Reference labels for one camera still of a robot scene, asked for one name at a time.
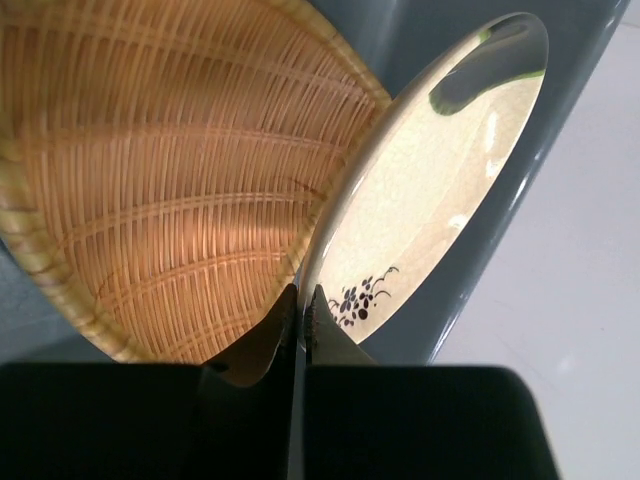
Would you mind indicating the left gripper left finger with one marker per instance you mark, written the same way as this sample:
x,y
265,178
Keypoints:
x,y
228,418

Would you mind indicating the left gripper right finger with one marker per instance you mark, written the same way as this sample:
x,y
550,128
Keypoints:
x,y
365,421

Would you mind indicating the cream ceramic plate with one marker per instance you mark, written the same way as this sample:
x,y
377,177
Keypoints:
x,y
421,174

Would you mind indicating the woven bamboo fan-shaped basket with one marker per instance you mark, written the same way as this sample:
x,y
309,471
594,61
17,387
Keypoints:
x,y
164,163

